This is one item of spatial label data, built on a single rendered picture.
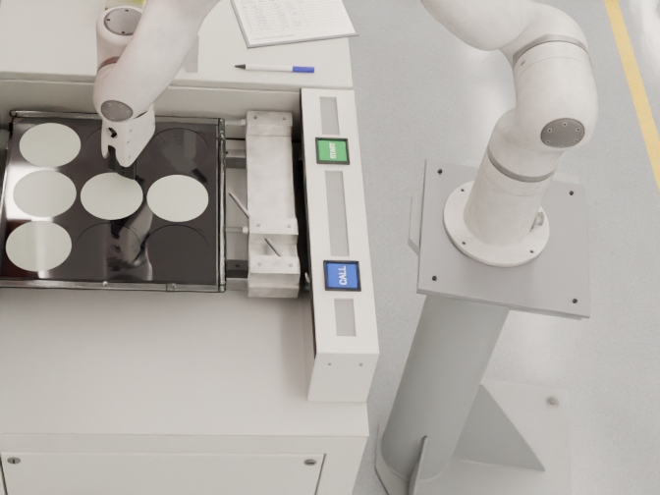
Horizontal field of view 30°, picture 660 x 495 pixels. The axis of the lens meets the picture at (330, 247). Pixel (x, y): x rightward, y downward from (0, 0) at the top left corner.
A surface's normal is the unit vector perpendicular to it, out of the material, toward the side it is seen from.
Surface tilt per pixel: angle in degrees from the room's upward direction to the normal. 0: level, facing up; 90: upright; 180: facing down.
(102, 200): 0
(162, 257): 0
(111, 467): 90
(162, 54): 55
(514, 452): 90
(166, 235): 0
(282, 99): 90
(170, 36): 51
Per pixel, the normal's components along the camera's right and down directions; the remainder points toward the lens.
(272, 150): 0.11, -0.62
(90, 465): 0.06, 0.79
